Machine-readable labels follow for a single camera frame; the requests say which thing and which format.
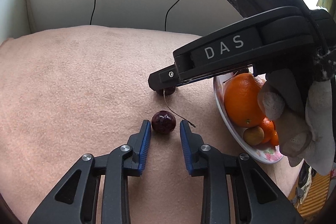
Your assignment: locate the dark cherry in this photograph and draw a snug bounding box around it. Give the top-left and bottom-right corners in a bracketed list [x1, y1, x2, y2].
[151, 110, 177, 135]
[155, 86, 197, 128]

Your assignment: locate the brown longan fruit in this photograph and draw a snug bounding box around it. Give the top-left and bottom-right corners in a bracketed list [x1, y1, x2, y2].
[243, 126, 264, 146]

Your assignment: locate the large orange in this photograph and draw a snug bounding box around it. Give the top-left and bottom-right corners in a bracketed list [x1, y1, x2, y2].
[223, 73, 265, 128]

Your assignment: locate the medium tangerine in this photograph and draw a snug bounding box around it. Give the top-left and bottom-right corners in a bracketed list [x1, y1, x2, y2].
[259, 118, 275, 144]

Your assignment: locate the white gloved hand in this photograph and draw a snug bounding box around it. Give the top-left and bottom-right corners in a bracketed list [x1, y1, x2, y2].
[257, 69, 335, 175]

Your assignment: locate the white floral plate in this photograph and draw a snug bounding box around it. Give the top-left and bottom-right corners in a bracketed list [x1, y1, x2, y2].
[213, 73, 284, 164]

